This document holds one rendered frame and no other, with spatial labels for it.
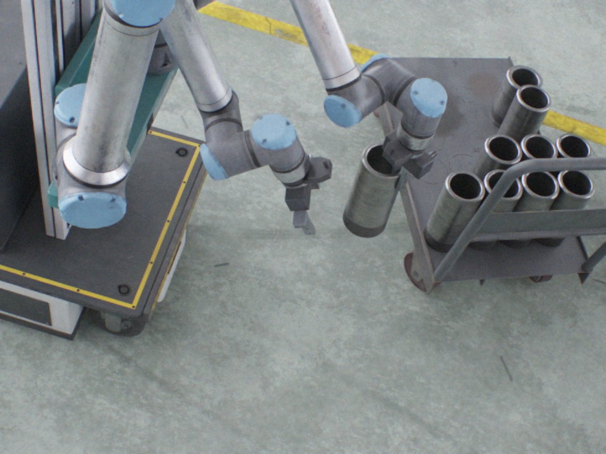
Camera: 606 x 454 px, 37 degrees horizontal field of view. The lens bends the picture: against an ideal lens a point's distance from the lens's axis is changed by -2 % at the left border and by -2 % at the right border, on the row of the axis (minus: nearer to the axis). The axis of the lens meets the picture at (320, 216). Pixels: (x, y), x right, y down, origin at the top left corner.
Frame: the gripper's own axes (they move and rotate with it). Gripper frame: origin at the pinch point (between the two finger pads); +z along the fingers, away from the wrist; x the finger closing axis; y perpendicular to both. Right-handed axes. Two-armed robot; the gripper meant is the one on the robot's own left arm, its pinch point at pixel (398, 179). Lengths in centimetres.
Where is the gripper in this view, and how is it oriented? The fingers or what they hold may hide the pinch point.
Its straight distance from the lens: 247.9
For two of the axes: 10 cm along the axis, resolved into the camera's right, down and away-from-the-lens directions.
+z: -1.7, 5.8, 7.9
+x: -6.9, -6.4, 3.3
